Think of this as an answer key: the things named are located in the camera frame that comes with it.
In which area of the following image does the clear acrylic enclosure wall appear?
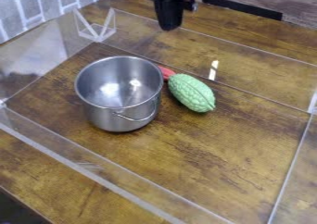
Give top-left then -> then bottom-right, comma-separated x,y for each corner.
0,8 -> 317,224

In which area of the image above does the green bitter gourd toy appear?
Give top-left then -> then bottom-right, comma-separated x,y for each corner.
168,74 -> 215,113

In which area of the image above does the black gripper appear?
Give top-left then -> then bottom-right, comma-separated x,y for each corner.
153,0 -> 196,31

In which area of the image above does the clear acrylic corner bracket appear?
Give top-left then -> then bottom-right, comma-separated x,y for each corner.
73,9 -> 116,43

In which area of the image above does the pink spoon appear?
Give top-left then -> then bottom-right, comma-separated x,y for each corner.
159,66 -> 175,81

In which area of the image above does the stainless steel pot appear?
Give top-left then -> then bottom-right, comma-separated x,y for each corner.
74,56 -> 163,132

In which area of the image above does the black wall strip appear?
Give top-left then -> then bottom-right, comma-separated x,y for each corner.
201,0 -> 282,21

